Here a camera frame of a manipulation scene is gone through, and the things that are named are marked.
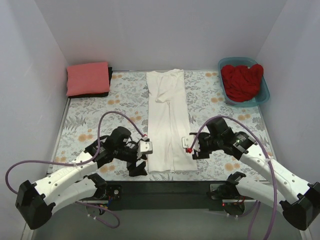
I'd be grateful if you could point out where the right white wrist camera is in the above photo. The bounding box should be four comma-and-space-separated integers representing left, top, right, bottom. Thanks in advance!
181, 133, 200, 154

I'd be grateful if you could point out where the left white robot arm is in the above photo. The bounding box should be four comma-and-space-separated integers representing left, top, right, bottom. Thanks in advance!
15, 126, 153, 230

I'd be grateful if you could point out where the teal plastic basket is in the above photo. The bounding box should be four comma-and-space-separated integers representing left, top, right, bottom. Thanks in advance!
218, 57, 270, 108

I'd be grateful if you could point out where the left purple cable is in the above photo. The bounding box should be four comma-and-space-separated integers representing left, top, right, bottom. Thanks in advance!
5, 111, 148, 229

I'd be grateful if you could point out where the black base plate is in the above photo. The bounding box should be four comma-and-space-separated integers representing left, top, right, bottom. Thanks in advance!
107, 180, 255, 215

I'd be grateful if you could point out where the white t shirt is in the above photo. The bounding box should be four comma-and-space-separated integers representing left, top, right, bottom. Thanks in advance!
146, 69, 198, 173

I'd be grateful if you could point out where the folded black t shirt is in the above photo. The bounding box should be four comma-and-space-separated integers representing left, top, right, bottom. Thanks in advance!
68, 67, 113, 99

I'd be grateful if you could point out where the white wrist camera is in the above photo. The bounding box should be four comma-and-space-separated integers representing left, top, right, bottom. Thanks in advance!
137, 134, 153, 159
181, 133, 200, 154

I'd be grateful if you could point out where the aluminium frame rail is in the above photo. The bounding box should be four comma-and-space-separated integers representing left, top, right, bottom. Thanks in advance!
21, 181, 313, 240

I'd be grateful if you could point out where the floral table mat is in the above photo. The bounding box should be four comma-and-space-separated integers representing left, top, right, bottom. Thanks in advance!
49, 71, 274, 181

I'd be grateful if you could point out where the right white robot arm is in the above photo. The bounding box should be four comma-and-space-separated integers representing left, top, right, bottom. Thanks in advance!
182, 116, 320, 231

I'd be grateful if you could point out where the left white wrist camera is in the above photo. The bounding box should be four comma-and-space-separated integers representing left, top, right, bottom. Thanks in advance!
137, 134, 153, 159

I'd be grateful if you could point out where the red crumpled t shirt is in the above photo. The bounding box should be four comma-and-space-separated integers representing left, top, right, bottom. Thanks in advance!
221, 64, 264, 103

